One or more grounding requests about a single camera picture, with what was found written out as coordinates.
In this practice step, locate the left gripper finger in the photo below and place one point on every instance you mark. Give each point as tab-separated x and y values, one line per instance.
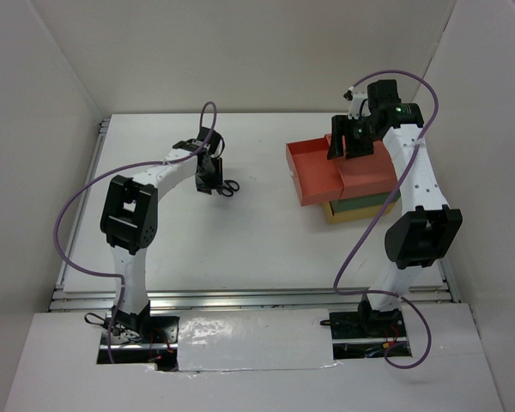
204	181
217	175

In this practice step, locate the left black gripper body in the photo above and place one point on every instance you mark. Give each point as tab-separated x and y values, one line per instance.
214	177

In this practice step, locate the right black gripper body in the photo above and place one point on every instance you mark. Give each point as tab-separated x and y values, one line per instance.
360	140

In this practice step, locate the black handled scissors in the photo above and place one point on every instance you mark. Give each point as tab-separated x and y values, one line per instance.
229	188

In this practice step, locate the red top drawer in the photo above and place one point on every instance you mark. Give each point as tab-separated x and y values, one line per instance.
319	180

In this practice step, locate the yellow bottom drawer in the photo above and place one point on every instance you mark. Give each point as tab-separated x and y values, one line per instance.
333	217

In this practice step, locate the green drawer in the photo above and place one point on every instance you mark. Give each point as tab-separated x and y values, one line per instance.
354	203

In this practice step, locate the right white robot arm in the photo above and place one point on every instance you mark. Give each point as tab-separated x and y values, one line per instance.
427	226

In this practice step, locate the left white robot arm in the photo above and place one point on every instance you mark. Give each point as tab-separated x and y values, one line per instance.
130	217

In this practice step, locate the white foam board cover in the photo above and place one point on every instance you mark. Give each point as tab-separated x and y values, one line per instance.
261	340

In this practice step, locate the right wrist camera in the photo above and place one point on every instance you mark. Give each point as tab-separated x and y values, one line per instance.
356	101

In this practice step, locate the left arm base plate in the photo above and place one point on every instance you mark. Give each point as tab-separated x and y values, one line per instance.
163	333

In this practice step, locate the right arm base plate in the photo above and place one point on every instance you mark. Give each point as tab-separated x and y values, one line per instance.
348	325

